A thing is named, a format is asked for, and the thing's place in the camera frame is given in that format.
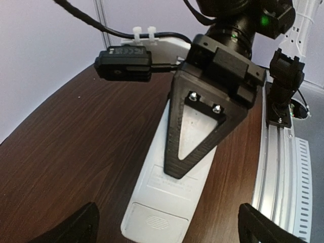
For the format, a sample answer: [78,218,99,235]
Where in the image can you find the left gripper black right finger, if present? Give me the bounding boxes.
[238,203,304,243]

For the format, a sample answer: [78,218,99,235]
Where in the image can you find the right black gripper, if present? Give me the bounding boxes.
[164,34,266,179]

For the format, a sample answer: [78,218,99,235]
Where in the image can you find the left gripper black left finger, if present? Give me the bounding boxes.
[30,202,99,242]

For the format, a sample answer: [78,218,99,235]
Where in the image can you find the white remote control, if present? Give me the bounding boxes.
[120,103,216,242]

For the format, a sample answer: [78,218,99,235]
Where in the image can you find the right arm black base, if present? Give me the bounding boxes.
[265,48,305,128]

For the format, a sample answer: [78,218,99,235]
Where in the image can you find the front aluminium rail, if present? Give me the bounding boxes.
[252,83,312,242]

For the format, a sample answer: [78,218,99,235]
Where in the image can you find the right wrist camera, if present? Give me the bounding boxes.
[94,45,152,82]

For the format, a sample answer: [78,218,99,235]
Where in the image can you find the right black braided cable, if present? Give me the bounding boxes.
[52,0,193,46]

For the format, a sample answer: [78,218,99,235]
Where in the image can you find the right aluminium corner post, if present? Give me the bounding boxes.
[93,0,110,49]

